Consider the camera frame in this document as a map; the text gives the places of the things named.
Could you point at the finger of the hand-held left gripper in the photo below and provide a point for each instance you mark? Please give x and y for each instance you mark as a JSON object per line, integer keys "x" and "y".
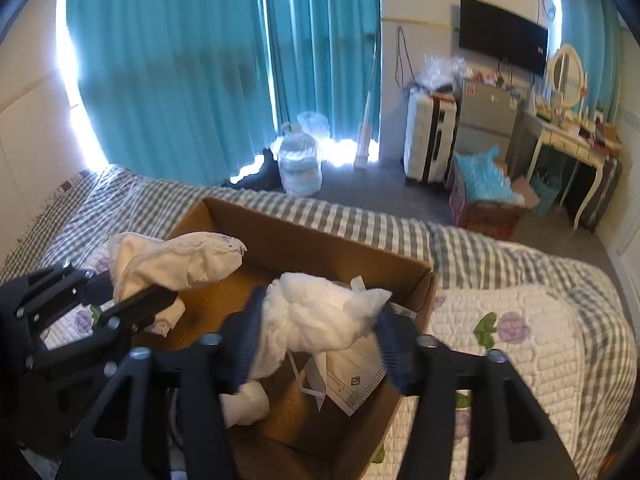
{"x": 135, "y": 310}
{"x": 45, "y": 285}

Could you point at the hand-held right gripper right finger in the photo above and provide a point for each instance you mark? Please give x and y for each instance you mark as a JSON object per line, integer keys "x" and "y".
{"x": 395, "y": 352}

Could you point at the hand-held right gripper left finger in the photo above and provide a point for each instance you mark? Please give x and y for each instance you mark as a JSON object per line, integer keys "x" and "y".
{"x": 244, "y": 342}

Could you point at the cream lace-trimmed cloth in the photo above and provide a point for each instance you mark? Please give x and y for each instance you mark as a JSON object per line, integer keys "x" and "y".
{"x": 175, "y": 260}

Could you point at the white cloth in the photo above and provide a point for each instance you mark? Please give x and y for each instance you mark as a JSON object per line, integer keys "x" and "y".
{"x": 310, "y": 315}

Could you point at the brown cardboard box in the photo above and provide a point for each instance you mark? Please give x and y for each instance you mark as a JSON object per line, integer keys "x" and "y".
{"x": 310, "y": 245}

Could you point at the white face mask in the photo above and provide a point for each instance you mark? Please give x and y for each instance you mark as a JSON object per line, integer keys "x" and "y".
{"x": 350, "y": 380}

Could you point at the white rolled sock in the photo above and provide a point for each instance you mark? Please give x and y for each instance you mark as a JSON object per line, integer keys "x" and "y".
{"x": 245, "y": 405}

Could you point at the checked floral quilt bed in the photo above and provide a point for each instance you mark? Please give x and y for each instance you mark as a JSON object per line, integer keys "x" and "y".
{"x": 525, "y": 320}

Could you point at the printed cardboard box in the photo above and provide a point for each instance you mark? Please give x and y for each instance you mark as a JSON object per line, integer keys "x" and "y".
{"x": 487, "y": 220}

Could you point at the black boots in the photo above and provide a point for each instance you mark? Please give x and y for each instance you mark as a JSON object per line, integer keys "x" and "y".
{"x": 260, "y": 175}

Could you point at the large clear water jug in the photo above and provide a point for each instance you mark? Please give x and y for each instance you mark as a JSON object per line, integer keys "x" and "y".
{"x": 300, "y": 165}

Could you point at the light blue plastic bag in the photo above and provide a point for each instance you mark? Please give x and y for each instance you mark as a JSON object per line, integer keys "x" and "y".
{"x": 482, "y": 177}

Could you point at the white suitcase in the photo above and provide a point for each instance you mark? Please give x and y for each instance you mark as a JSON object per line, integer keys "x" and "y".
{"x": 425, "y": 140}

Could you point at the teal plastic basket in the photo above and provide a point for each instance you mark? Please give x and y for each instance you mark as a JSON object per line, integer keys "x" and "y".
{"x": 547, "y": 195}

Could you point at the white standing pole appliance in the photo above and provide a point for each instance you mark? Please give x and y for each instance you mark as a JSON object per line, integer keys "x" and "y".
{"x": 365, "y": 135}

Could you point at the clear plastic bag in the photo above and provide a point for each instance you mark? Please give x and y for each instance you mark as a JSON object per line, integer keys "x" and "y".
{"x": 315, "y": 124}

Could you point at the wide teal curtain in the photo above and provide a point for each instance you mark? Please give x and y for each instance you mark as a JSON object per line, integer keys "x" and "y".
{"x": 170, "y": 60}

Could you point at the grey mini fridge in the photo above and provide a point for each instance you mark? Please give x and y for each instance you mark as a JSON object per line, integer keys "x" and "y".
{"x": 487, "y": 115}

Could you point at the white dressing table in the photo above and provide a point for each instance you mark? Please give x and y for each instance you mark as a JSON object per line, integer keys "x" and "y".
{"x": 565, "y": 137}

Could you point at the pile of clear plastic wrap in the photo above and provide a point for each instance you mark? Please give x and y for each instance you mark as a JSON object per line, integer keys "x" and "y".
{"x": 442, "y": 72}

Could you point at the narrow teal curtain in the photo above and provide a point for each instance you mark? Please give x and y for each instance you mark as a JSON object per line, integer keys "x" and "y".
{"x": 325, "y": 45}

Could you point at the white oval vanity mirror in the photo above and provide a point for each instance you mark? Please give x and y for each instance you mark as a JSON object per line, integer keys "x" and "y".
{"x": 567, "y": 77}

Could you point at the teal side curtain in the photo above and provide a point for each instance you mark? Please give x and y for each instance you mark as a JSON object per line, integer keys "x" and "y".
{"x": 595, "y": 25}

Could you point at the black wall television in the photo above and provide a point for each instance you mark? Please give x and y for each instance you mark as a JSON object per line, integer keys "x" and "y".
{"x": 500, "y": 35}

